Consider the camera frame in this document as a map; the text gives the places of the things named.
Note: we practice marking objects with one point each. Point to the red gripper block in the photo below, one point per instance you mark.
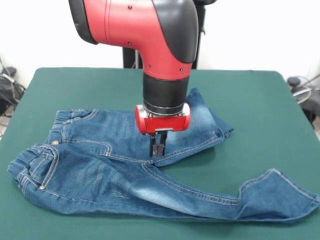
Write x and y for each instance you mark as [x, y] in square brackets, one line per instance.
[162, 123]

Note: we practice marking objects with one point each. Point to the blue denim jeans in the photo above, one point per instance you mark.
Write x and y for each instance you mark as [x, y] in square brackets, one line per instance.
[100, 175]

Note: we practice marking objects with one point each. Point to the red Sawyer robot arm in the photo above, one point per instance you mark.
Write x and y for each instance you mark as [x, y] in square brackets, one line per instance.
[137, 32]

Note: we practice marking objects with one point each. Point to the dark green table cloth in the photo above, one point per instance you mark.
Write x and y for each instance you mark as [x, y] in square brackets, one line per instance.
[250, 100]

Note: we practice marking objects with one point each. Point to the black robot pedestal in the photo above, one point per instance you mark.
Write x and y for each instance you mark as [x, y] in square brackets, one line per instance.
[130, 57]

